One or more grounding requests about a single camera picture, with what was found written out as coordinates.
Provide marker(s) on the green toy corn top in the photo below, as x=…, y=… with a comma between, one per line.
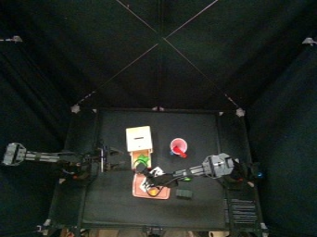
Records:
x=143, y=159

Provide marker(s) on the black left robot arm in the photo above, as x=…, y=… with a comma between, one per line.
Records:
x=41, y=156

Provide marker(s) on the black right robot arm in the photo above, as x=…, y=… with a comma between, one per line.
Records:
x=214, y=166

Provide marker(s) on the light wooden drawer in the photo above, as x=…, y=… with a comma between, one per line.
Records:
x=136, y=155

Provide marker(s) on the white black marker tag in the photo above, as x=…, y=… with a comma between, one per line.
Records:
x=156, y=170

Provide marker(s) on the pink orange cutting mat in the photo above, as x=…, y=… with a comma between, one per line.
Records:
x=162, y=193

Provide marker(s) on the small orange toy piece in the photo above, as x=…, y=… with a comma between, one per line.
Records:
x=152, y=192

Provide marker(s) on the small black box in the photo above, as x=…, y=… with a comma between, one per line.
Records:
x=183, y=193

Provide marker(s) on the small blue toy piece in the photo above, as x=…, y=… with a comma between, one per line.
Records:
x=171, y=152

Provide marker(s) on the red toy spoon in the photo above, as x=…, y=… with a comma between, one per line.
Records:
x=179, y=151

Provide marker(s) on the pink plastic cup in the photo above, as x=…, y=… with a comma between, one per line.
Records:
x=178, y=145

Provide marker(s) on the white printed table label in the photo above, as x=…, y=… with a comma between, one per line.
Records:
x=243, y=210

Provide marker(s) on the grey frame corner bracket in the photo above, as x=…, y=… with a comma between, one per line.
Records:
x=158, y=108
x=239, y=112
x=307, y=40
x=16, y=39
x=75, y=108

